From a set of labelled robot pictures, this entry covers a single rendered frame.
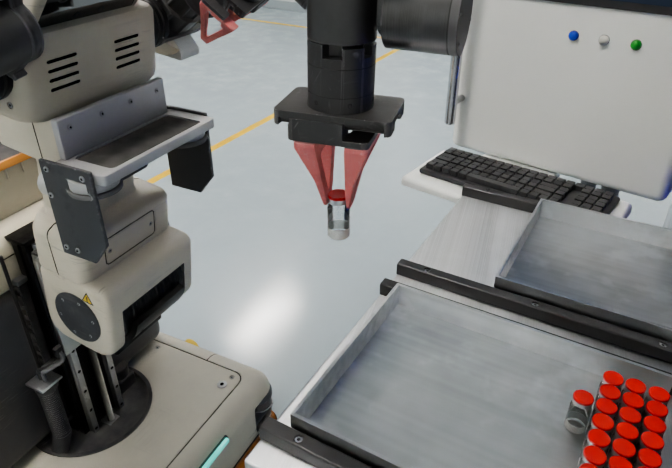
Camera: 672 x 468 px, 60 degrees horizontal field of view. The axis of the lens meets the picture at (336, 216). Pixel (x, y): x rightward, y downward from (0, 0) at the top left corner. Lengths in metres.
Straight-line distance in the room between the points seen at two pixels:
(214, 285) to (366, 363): 1.66
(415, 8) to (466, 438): 0.44
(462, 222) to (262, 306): 1.32
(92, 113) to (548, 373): 0.72
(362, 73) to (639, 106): 0.92
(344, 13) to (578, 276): 0.60
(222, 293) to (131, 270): 1.25
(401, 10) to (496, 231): 0.62
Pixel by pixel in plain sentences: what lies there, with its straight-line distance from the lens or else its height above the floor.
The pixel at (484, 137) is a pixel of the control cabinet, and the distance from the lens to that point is 1.47.
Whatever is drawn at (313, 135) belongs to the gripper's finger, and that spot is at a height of 1.21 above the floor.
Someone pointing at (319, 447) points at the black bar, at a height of 0.90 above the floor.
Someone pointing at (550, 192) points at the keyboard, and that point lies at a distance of 1.29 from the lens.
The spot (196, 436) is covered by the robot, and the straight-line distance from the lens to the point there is 1.47.
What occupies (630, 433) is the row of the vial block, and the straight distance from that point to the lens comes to 0.67.
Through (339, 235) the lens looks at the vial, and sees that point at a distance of 0.56.
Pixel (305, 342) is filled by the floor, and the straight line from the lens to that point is 2.07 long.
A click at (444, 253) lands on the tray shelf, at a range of 0.94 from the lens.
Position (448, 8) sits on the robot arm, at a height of 1.32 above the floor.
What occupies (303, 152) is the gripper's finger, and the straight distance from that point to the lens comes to 0.51.
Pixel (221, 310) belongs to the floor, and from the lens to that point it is 2.23.
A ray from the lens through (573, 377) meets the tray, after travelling 0.77.
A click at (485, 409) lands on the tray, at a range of 0.71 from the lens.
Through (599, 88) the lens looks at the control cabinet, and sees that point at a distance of 1.34.
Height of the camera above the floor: 1.40
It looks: 30 degrees down
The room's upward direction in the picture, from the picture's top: straight up
